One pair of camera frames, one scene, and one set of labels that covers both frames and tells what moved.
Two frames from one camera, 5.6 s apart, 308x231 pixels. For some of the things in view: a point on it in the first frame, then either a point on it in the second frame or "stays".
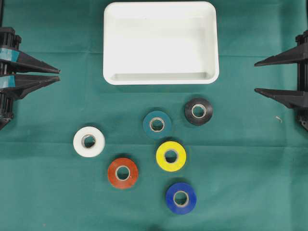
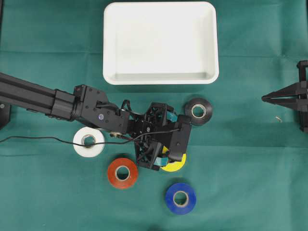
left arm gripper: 13,86 -> 150,132
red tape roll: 133,171 stays
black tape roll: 196,120 stays
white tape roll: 80,146 stays
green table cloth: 80,154 stays
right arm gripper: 291,98 -> 301,95
